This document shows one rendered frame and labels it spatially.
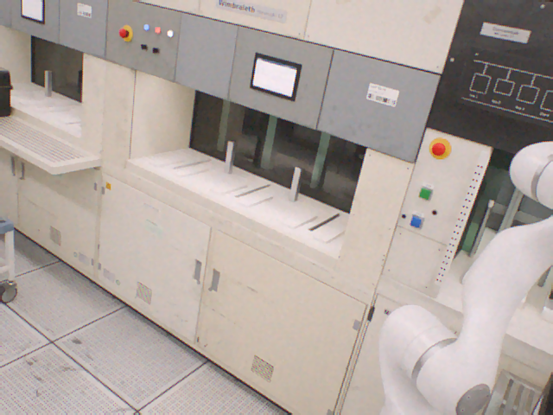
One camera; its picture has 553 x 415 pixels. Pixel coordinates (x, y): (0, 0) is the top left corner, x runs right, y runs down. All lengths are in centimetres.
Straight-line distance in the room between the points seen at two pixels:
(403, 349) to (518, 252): 27
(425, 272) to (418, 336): 77
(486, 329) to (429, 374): 12
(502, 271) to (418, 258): 80
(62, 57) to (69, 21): 92
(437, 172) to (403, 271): 36
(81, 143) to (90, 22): 59
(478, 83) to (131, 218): 168
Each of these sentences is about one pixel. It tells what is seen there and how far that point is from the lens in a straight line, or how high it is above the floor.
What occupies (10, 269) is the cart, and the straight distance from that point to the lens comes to 283.
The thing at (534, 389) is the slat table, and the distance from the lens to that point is 173.
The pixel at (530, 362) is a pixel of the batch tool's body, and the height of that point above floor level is 81.
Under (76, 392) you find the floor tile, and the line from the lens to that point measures 239.
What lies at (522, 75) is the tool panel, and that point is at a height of 161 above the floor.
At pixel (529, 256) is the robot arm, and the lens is 92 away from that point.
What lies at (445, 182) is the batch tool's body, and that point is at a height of 125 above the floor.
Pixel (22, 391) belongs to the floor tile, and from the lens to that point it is 242.
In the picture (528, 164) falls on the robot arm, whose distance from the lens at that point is 97.
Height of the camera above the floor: 167
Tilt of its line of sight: 23 degrees down
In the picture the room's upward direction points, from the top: 11 degrees clockwise
